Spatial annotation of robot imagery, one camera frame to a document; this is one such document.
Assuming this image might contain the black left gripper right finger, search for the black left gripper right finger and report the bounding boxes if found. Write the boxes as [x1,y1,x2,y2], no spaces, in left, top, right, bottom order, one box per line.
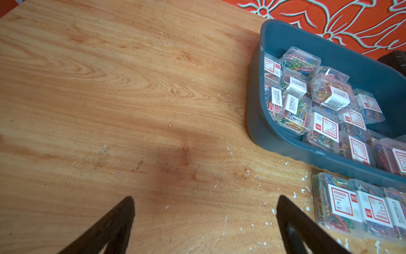
[277,195,349,254]

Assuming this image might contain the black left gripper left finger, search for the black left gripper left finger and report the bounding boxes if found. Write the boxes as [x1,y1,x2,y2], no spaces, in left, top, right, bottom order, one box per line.
[60,196,135,254]

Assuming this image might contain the clear paper clip box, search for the clear paper clip box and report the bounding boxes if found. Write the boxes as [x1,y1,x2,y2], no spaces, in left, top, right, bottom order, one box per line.
[276,94,313,135]
[312,173,363,238]
[350,178,395,241]
[302,106,339,154]
[353,88,386,124]
[310,74,357,113]
[381,187,406,246]
[339,131,377,168]
[280,47,321,77]

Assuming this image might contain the blue plastic storage tray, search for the blue plastic storage tray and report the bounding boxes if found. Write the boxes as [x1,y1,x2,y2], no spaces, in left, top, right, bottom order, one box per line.
[247,20,406,192]

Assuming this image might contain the black plastic tool case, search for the black plastic tool case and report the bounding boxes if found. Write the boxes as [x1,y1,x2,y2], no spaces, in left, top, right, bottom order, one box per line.
[377,50,406,76]

